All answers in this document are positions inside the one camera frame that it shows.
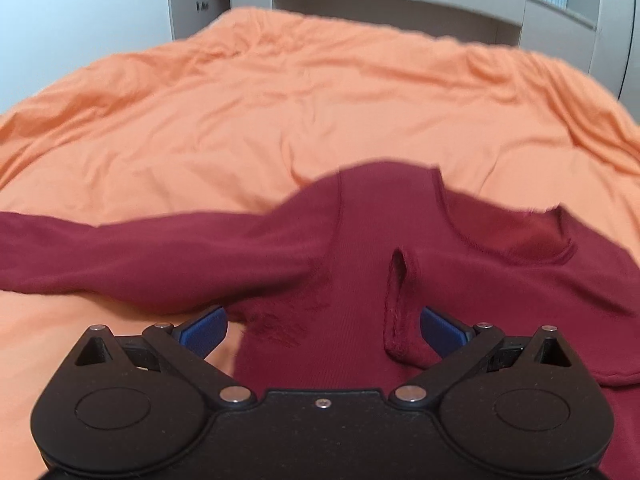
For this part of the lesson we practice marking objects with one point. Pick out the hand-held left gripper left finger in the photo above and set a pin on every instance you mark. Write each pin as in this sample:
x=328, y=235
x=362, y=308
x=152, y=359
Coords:
x=204, y=331

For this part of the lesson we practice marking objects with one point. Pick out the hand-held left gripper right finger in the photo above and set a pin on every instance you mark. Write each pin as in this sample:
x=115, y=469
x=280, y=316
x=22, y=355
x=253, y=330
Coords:
x=442, y=331

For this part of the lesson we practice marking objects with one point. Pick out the maroon long-sleeve shirt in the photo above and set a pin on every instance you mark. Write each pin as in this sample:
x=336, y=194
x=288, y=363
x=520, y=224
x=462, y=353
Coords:
x=350, y=270

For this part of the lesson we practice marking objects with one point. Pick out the orange blanket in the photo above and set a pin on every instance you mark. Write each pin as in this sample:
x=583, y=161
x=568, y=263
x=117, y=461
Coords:
x=280, y=110

